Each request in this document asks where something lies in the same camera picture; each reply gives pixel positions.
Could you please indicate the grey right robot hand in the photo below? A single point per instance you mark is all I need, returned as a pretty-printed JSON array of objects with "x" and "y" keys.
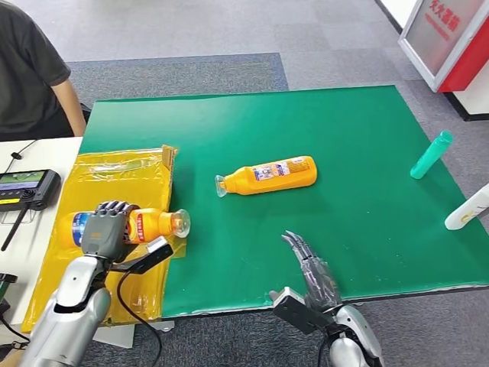
[{"x": 317, "y": 283}]

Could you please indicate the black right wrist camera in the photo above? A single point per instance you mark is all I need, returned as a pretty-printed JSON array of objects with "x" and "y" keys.
[{"x": 294, "y": 311}]

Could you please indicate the white plastic bottle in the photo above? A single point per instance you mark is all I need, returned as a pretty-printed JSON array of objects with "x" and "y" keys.
[{"x": 465, "y": 210}]

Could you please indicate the red and white cabinet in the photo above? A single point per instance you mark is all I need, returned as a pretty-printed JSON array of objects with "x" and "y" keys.
[{"x": 469, "y": 55}]

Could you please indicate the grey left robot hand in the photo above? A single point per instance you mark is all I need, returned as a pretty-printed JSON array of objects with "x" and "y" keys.
[{"x": 103, "y": 233}]

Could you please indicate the person's forearm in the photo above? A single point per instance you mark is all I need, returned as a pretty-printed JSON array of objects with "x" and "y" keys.
[{"x": 72, "y": 111}]

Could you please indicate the person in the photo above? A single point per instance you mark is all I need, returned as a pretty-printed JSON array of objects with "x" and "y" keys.
[{"x": 23, "y": 76}]

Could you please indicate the black handheld controller with screen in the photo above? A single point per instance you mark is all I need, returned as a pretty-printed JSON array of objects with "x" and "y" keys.
[{"x": 38, "y": 190}]

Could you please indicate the teal plastic bottle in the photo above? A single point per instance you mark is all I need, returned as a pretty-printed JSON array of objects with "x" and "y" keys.
[{"x": 429, "y": 154}]

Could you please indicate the black controller antenna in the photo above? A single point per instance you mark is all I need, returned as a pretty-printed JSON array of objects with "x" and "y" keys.
[{"x": 13, "y": 228}]

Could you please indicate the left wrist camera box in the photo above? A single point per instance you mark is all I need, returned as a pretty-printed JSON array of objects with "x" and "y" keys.
[{"x": 152, "y": 256}]

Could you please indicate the orange bottle with clear cap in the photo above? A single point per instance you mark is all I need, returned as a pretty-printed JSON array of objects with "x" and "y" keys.
[
  {"x": 244, "y": 182},
  {"x": 152, "y": 225}
]

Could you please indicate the green table mat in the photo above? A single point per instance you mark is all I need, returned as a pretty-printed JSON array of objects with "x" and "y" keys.
[{"x": 267, "y": 126}]

